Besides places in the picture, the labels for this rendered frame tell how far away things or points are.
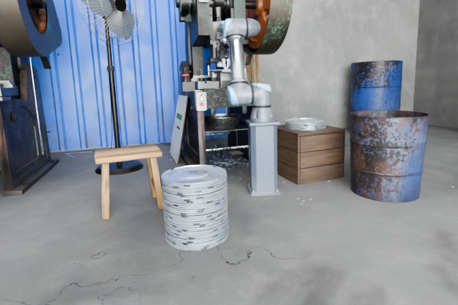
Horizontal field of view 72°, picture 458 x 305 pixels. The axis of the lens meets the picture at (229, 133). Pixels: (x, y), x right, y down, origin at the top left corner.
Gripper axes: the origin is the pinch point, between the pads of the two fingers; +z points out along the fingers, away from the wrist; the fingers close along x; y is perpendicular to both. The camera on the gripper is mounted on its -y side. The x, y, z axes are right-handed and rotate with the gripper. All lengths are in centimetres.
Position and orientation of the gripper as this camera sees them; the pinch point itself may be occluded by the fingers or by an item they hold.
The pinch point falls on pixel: (225, 68)
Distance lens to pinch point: 249.1
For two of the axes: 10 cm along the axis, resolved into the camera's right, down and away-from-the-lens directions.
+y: -2.9, -1.4, 9.5
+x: -9.6, 0.6, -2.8
